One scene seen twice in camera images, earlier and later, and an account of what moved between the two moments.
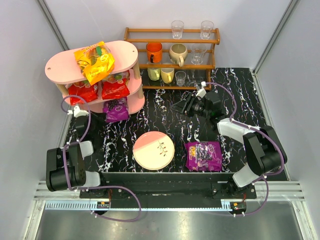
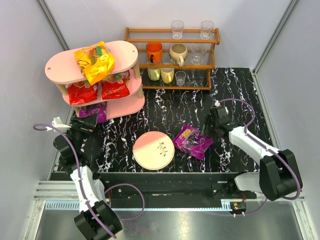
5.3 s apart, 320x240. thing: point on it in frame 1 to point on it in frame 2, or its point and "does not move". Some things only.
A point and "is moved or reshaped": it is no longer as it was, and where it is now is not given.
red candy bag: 115,86 does not move
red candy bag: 83,89 does not move
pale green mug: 154,73 does not move
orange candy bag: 95,61 does not move
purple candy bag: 204,156 to 191,141
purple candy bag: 116,109 is moved or reshaped
